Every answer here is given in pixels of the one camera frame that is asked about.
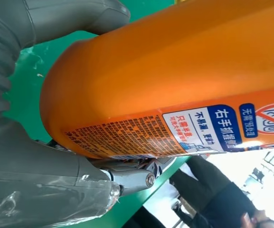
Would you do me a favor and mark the seated person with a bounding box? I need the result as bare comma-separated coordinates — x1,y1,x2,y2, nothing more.
124,155,274,228

